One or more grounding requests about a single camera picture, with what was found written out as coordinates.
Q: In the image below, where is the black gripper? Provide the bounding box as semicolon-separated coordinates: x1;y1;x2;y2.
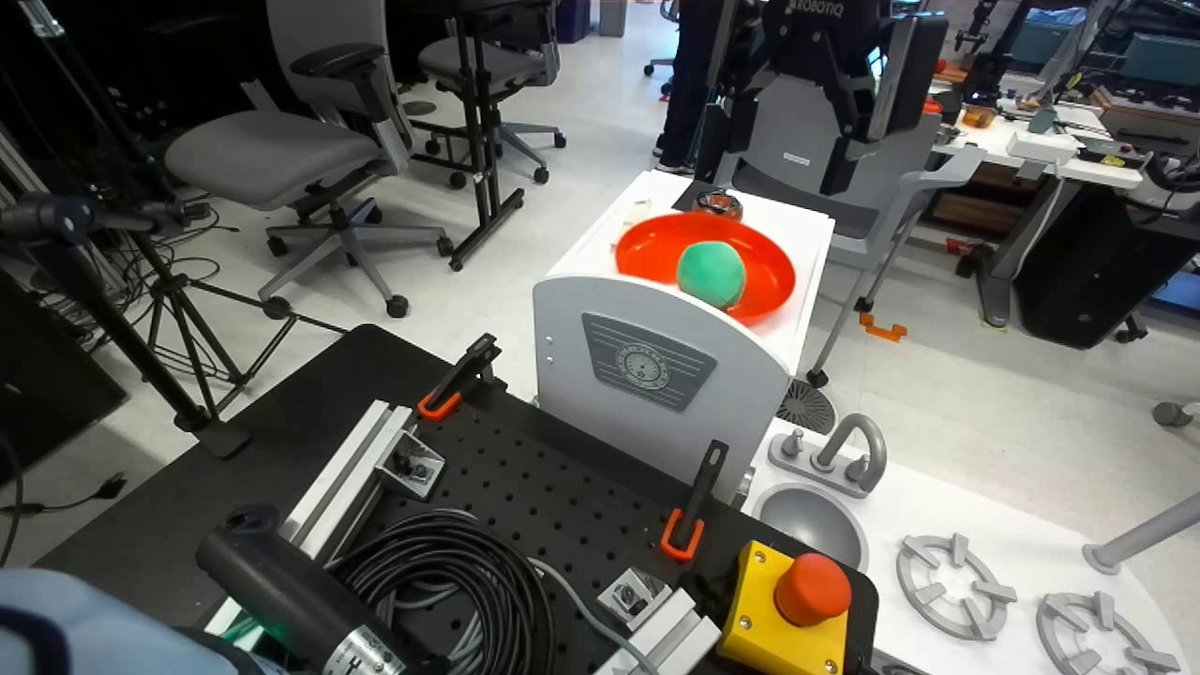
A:
693;0;948;196

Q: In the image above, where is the green plush toy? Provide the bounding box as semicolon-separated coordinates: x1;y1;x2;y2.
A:
676;241;747;306

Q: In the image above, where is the orange plate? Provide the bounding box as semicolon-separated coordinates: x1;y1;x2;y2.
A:
616;210;800;328

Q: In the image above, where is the white toy kitchen cabinet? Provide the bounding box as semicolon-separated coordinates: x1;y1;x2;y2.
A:
533;171;831;501

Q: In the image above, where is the white toy stove top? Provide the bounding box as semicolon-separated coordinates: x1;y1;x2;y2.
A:
747;419;1200;675

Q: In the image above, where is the small brown bowl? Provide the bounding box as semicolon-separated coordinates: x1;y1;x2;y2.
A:
700;191;742;221

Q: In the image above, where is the orange clamp far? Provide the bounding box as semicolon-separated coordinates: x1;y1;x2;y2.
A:
415;334;500;425

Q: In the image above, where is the orange clamp near cabinet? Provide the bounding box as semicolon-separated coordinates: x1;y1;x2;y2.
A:
661;439;728;566

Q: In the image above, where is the grey office chair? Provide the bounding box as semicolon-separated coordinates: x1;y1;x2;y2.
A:
165;0;453;320

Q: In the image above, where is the yellow emergency stop button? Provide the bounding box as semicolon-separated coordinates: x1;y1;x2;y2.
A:
716;539;852;675

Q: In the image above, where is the coiled black cable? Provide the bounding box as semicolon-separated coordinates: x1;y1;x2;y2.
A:
335;510;555;675

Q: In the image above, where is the aluminium extrusion rail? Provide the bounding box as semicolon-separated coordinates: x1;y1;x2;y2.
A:
282;401;411;564

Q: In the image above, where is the black camera tripod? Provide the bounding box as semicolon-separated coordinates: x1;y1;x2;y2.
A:
0;0;352;435

